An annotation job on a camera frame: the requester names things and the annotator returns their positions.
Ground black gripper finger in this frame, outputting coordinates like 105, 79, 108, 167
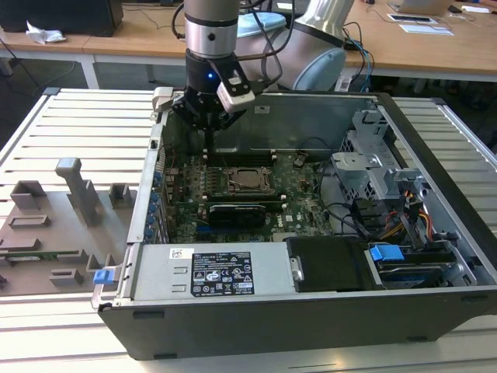
210, 110, 248, 156
172, 96, 211, 156

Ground small CPU plate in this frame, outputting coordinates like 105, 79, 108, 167
236, 171, 266, 188

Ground metal socket cover frame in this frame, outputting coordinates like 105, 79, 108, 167
227, 166, 275, 194

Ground CPU socket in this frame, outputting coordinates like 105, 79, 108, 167
224, 165, 276, 196

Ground blue expansion slot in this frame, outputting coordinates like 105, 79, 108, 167
196, 227, 235, 240

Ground black disk bay cover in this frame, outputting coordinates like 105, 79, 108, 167
287, 235, 370, 293

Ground long wooden desk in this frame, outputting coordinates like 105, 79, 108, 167
0, 0, 497, 83

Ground black RAM stick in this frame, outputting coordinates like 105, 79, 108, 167
200, 193, 289, 211

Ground black graphics card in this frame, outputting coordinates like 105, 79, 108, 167
208, 201, 268, 229

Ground green motherboard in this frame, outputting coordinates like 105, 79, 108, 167
162, 153, 339, 244

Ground silver metal drive cage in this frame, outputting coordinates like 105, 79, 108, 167
332, 108, 425, 204

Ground black monitor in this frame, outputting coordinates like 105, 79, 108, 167
0, 0, 124, 38

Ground grey power supply with label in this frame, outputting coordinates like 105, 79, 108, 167
130, 244, 296, 301

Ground crumpled white paper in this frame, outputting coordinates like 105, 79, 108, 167
25, 19, 67, 44

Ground grey brown parts rack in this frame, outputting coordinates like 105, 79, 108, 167
0, 157, 140, 298

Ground blue case latch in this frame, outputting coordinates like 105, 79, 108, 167
94, 269, 119, 288

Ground green RAM stick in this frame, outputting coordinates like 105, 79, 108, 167
0, 250, 85, 266

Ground hard disk in blue carrier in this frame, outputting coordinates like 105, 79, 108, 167
367, 242, 458, 291

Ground white tablet dark screen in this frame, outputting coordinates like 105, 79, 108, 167
387, 13, 440, 25

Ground black open PC case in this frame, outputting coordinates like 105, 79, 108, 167
91, 87, 497, 361

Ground white paper sheet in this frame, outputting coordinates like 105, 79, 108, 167
399, 23, 454, 37

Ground silver laptop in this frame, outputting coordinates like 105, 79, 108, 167
388, 0, 455, 13

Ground white wrist camera black plate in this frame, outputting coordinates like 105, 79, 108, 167
207, 57, 257, 114

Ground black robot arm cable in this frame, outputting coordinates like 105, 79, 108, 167
172, 0, 298, 92

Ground blue cable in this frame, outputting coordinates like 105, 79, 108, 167
343, 37, 377, 93

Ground black cable loop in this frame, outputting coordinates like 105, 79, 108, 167
316, 161, 372, 239

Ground yellow red wire bundle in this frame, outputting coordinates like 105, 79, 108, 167
382, 188, 435, 239

